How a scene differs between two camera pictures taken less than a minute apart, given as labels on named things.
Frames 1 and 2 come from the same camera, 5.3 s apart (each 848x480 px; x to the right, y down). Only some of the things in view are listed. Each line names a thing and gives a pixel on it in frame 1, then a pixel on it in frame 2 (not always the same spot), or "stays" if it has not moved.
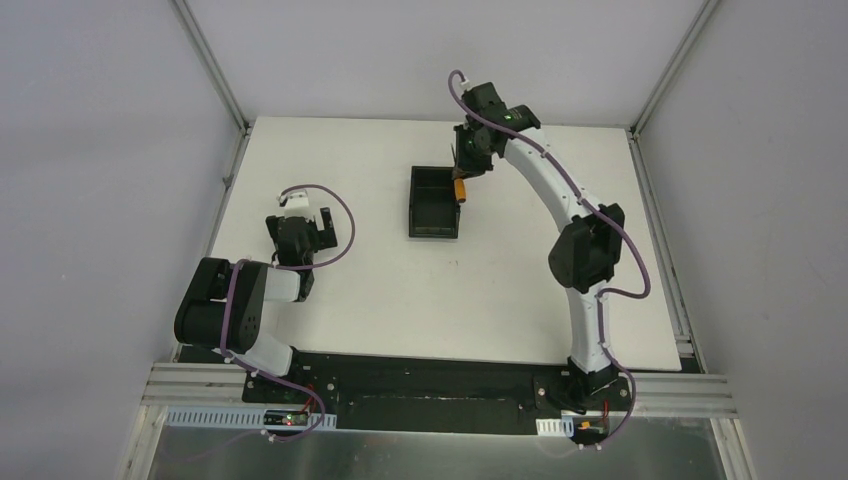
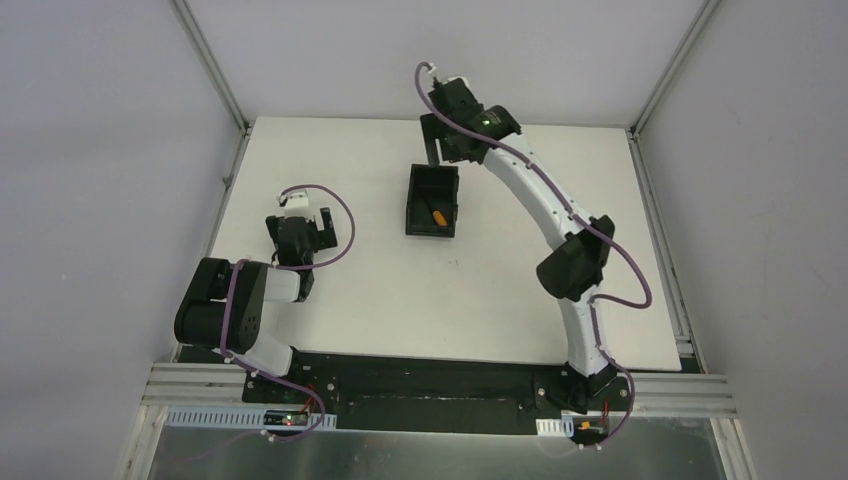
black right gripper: x=468 y=166 → x=436 y=137
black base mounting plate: x=376 y=392 stays
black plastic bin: x=434 y=212 stays
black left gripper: x=299 y=232 stays
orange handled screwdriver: x=460 y=190 → x=439 y=218
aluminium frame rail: x=221 y=384 stays
